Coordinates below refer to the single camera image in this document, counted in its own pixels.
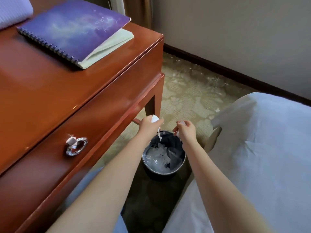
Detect person's right hand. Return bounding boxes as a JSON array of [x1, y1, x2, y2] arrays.
[[172, 120, 198, 145]]

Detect person's left hand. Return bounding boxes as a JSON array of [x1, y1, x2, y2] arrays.
[[138, 115, 165, 141]]

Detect white paper scraps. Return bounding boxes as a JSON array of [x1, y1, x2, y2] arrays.
[[145, 115, 188, 172]]

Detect small round trash bin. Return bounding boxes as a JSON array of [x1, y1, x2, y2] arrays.
[[142, 130, 187, 181]]

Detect purple spiral notebook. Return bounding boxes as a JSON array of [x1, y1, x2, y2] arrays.
[[16, 0, 135, 70]]

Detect purple plastic basket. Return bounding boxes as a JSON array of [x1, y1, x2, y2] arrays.
[[0, 0, 34, 31]]

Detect person's right forearm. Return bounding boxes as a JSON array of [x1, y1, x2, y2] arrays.
[[184, 139, 272, 233]]

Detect person's left forearm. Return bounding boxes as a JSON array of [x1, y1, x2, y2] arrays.
[[46, 136, 156, 233]]

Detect person's blue jeans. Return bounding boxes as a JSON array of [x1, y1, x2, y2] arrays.
[[58, 167, 129, 233]]

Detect brown wooden desk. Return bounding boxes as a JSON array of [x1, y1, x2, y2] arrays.
[[0, 0, 165, 233]]

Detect clear plastic bin liner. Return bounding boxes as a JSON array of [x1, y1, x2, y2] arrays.
[[143, 131, 186, 173]]

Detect white bed sheet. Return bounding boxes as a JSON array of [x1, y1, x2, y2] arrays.
[[162, 92, 311, 233]]

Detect brown curtain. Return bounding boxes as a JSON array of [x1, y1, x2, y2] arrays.
[[124, 0, 154, 29]]

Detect white sheer curtain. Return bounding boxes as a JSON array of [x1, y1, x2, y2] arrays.
[[109, 0, 126, 16]]

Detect metal drawer handle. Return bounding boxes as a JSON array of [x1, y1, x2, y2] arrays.
[[65, 137, 88, 157]]

